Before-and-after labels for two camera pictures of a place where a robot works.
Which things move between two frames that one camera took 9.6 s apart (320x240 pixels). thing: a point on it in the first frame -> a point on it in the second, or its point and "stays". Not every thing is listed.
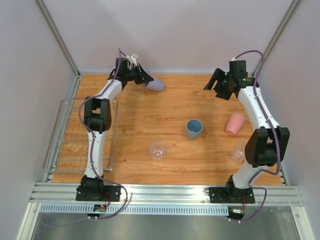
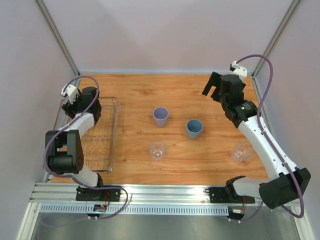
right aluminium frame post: [278, 31] stays
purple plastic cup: [156, 85] -> [160, 115]
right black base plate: [231, 195] stays
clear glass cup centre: [157, 150] stays
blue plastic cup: [194, 127] stays
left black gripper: [144, 77] -> [68, 108]
